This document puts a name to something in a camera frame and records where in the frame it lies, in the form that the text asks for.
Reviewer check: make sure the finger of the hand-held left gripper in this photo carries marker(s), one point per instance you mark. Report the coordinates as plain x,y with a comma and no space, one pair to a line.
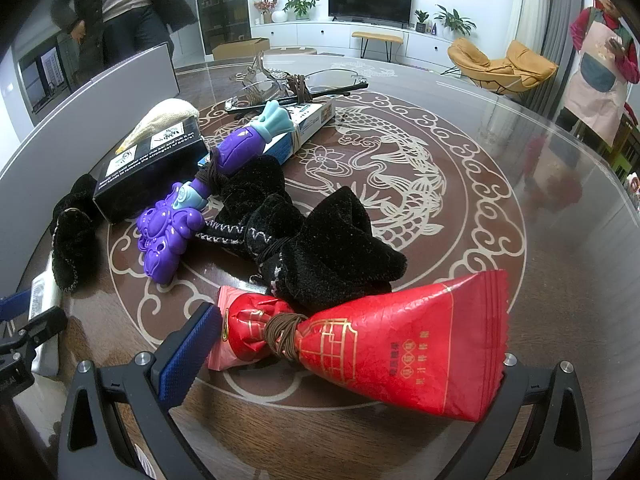
12,306
42,327

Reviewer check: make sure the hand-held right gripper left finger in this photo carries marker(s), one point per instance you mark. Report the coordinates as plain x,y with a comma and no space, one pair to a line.
187,350

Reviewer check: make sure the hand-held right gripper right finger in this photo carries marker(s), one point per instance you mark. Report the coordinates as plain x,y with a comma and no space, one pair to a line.
520,390

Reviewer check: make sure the white rectangular packet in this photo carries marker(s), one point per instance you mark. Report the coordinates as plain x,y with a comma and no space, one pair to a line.
42,310

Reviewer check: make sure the red snack packet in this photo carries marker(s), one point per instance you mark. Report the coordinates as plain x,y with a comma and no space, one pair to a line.
400,345

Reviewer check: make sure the black printed box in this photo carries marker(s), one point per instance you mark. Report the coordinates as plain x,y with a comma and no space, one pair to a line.
145,175

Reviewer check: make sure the cream knitted pouch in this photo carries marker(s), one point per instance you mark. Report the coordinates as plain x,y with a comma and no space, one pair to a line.
165,112

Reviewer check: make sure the brown patterned desktop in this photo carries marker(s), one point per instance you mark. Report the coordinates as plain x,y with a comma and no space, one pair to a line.
500,185

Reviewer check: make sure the purple plastic toy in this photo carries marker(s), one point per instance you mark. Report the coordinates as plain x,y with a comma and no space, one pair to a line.
165,230

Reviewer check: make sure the grey curved panel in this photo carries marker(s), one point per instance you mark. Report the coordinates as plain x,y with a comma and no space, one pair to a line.
75,110

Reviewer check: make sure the blue and white box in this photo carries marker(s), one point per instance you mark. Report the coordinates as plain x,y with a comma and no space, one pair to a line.
310,117

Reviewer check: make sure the clear glass ornament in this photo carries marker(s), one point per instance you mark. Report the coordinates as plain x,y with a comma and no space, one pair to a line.
260,67

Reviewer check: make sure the rimless glasses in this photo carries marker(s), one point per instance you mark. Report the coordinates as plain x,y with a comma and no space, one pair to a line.
345,90

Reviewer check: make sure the cardboard box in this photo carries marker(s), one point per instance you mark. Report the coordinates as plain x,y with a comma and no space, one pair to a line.
240,49

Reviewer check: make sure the yellow lounge chair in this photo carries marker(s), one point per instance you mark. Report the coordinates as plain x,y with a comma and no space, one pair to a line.
480,65

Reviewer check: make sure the white television cabinet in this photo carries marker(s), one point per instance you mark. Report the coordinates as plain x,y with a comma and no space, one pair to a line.
320,37

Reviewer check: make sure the glass door cabinet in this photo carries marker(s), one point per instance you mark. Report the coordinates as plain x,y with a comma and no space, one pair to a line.
222,5

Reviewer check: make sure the red flowers in vase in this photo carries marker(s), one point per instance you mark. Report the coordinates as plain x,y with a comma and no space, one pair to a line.
266,7

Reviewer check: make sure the leafy green potted plant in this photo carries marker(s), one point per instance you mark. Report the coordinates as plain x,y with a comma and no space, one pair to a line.
300,5

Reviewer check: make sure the wooden bench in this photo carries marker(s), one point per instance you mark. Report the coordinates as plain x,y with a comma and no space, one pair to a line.
377,36

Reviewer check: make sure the grey curtain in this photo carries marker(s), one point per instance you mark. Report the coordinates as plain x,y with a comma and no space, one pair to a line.
570,20

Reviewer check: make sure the large-leaf potted plant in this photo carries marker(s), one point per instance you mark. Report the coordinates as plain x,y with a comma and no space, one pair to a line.
454,21

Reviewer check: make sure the white standing air conditioner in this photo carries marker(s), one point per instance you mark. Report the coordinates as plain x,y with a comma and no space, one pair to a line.
532,5

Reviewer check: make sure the small potted plant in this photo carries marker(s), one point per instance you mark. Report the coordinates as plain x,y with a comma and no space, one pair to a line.
421,17

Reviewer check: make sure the black television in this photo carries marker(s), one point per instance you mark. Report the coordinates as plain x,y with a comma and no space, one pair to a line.
370,0

